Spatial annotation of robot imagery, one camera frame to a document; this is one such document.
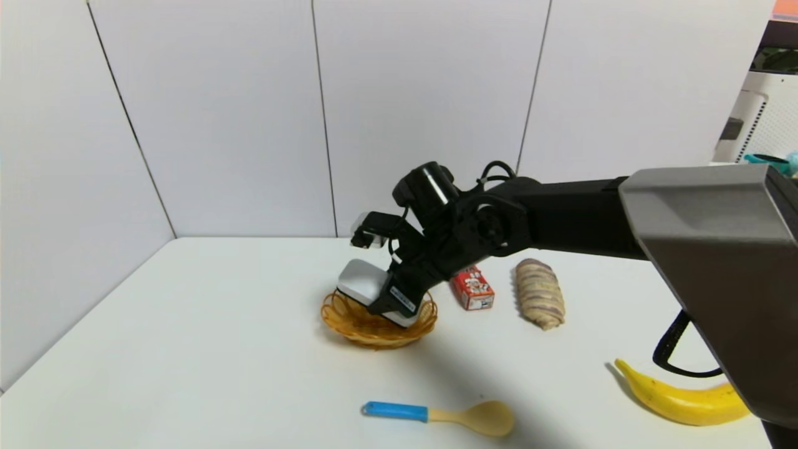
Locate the white perforated appliance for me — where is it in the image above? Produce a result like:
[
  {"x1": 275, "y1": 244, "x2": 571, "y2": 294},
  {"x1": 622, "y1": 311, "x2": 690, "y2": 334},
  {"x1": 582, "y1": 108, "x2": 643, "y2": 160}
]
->
[{"x1": 713, "y1": 70, "x2": 798, "y2": 165}]

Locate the yellow banana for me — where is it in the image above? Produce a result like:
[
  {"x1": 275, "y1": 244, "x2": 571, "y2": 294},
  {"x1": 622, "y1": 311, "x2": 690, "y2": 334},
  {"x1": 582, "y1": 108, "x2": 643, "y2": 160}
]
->
[{"x1": 614, "y1": 359, "x2": 752, "y2": 427}]

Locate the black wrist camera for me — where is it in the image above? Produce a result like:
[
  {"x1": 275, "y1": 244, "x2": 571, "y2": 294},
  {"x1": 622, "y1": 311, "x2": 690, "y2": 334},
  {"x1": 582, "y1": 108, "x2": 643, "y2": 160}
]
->
[{"x1": 350, "y1": 211, "x2": 406, "y2": 250}]

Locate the striped bread loaf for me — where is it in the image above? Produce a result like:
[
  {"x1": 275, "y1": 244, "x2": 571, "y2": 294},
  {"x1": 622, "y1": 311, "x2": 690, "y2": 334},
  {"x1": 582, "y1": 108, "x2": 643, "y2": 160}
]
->
[{"x1": 515, "y1": 258, "x2": 567, "y2": 331}]

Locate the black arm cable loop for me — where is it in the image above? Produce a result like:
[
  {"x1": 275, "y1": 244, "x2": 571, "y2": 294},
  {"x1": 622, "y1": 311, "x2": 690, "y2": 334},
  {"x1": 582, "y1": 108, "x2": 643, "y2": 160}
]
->
[{"x1": 652, "y1": 310, "x2": 724, "y2": 379}]

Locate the blue-handled beige spoon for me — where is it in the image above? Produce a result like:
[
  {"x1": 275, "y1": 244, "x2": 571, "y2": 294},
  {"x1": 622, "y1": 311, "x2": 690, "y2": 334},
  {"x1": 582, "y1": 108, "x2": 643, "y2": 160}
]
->
[{"x1": 362, "y1": 400, "x2": 516, "y2": 437}]

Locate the yellow woven plastic basket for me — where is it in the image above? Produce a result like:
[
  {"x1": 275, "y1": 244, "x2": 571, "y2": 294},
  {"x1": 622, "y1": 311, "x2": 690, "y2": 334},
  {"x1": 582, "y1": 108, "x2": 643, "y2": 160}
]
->
[{"x1": 320, "y1": 289, "x2": 438, "y2": 350}]

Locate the white board eraser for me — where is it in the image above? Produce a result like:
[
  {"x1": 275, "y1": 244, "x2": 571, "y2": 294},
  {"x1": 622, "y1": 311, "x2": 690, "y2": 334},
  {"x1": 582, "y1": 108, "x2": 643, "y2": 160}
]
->
[{"x1": 337, "y1": 259, "x2": 420, "y2": 329}]

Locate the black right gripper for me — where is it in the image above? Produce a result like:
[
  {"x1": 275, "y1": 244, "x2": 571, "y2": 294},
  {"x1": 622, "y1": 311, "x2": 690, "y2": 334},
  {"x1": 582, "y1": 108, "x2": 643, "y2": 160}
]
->
[{"x1": 367, "y1": 265, "x2": 428, "y2": 319}]

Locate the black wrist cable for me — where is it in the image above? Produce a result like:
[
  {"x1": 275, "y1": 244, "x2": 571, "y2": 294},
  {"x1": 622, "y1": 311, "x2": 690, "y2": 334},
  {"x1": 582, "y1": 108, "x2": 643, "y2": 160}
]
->
[{"x1": 479, "y1": 160, "x2": 518, "y2": 185}]

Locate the small red drink carton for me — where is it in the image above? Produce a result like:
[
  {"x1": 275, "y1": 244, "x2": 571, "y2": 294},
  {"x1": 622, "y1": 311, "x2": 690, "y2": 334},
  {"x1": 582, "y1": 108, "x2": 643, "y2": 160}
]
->
[{"x1": 450, "y1": 266, "x2": 496, "y2": 311}]

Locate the teal pot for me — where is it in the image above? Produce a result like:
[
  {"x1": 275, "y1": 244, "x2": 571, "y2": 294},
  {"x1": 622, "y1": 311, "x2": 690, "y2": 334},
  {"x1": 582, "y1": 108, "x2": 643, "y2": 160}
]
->
[{"x1": 743, "y1": 153, "x2": 791, "y2": 168}]

